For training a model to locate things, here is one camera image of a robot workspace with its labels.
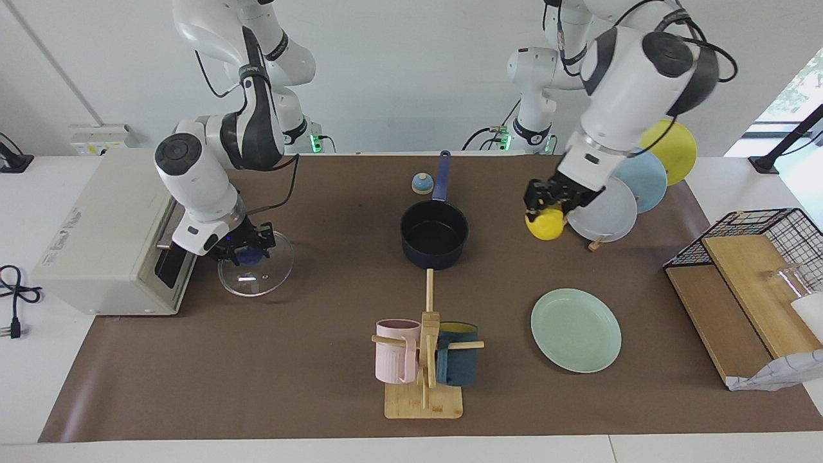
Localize glass lid blue knob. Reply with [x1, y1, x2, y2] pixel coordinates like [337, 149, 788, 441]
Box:
[217, 230, 294, 298]

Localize pale grey plate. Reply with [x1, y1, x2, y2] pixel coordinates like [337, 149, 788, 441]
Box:
[566, 175, 638, 244]

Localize light blue plate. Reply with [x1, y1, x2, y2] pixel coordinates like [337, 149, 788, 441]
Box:
[611, 149, 668, 214]

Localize yellow plate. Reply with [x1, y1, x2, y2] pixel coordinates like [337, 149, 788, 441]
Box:
[638, 119, 698, 187]

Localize mint green plate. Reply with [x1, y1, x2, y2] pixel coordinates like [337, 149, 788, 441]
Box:
[530, 287, 623, 374]

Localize dark blue saucepan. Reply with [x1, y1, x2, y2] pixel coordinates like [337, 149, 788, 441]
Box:
[400, 150, 469, 271]

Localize beige toaster oven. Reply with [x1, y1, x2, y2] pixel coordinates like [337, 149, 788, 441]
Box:
[31, 148, 219, 317]

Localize brown table mat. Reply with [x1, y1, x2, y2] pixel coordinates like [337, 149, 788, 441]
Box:
[37, 154, 823, 443]

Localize white power strip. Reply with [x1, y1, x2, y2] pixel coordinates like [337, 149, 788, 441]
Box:
[68, 124, 140, 157]

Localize pink ribbed mug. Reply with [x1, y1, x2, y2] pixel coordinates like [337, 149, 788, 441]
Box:
[375, 319, 422, 385]

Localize wooden shelf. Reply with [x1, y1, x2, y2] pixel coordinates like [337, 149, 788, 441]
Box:
[664, 233, 823, 386]

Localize dark teal mug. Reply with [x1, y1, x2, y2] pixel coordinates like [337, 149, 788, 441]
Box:
[435, 321, 480, 388]

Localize black clamp stand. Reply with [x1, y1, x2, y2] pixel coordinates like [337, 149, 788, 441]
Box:
[748, 103, 823, 174]

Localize wooden mug tree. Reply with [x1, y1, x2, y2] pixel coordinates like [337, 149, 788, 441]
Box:
[371, 269, 485, 420]

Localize clear glass cup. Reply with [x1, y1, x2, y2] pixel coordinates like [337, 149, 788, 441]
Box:
[761, 264, 812, 303]

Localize white cup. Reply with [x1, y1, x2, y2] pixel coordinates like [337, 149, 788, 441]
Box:
[790, 293, 823, 341]

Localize white checked cloth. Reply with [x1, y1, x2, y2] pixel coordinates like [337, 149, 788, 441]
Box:
[725, 349, 823, 392]

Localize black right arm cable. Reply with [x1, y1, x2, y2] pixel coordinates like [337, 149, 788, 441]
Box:
[195, 48, 301, 216]

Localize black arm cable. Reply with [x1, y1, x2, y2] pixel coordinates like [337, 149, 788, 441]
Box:
[543, 0, 739, 158]
[195, 48, 301, 216]

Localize black base cable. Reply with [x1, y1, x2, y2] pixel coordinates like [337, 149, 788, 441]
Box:
[462, 96, 523, 152]

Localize black wire basket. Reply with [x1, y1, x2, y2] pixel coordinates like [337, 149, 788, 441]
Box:
[663, 207, 823, 293]

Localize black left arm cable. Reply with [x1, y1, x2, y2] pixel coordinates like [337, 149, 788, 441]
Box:
[543, 0, 739, 158]

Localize black power cord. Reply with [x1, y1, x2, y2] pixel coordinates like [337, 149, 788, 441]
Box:
[0, 264, 44, 340]

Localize black desk mount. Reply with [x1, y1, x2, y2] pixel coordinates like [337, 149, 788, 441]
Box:
[0, 132, 34, 174]

